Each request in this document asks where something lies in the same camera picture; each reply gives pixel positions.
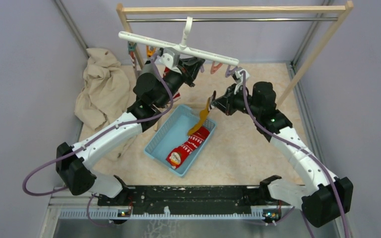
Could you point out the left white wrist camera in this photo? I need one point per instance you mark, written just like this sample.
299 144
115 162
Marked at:
170 59

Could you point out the salmon clothes clip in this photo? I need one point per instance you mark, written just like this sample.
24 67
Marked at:
215 66

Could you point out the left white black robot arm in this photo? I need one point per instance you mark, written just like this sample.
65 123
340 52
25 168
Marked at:
153 91

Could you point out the red Santa Christmas sock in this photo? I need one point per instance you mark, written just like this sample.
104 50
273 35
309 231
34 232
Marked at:
179 154

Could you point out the red white striped sock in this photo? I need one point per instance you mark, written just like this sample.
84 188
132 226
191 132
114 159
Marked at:
177 95

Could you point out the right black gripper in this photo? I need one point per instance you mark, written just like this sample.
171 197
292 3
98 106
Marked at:
225 103

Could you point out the mustard yellow sock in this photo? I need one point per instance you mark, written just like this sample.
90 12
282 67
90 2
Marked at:
203 114

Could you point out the beige crumpled cloth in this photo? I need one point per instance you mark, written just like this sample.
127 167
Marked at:
107 91

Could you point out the teal clothes clip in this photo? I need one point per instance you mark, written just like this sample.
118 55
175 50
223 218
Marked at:
131 49

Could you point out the grey striped-cuff sock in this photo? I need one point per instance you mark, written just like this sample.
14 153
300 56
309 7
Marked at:
133 61

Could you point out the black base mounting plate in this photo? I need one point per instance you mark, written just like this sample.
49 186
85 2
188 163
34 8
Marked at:
193 200

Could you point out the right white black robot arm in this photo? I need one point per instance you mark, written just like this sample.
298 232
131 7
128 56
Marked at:
324 196

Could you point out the metal rack rod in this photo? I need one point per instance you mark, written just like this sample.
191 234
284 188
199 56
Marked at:
300 19

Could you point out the white plastic clip hanger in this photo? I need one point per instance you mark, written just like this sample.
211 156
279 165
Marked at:
182 47

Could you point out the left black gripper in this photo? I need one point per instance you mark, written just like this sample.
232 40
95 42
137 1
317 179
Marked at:
189 69

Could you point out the blue plastic basket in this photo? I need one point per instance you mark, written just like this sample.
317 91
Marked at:
172 134

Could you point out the orange clothes clip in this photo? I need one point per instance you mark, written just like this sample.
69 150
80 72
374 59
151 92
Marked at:
150 51

